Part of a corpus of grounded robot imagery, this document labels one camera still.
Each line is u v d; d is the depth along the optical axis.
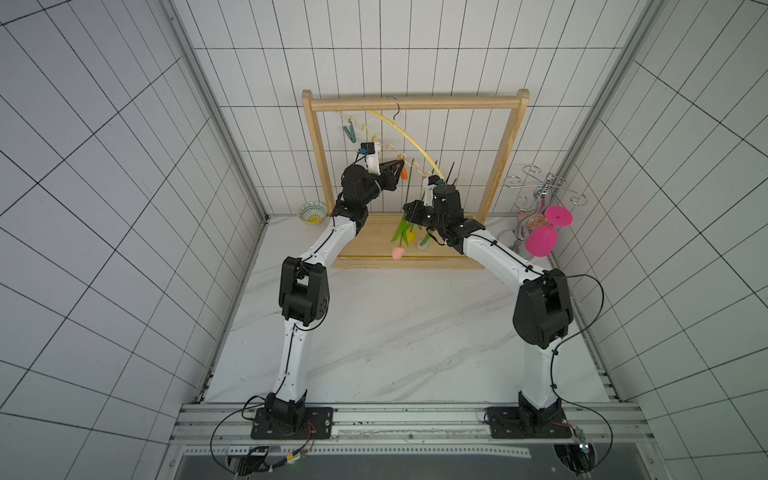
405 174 0.88
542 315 0.52
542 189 0.87
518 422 0.71
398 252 0.87
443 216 0.70
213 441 0.67
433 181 0.80
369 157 0.79
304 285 0.59
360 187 0.74
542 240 0.90
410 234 1.00
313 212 1.17
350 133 0.91
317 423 0.73
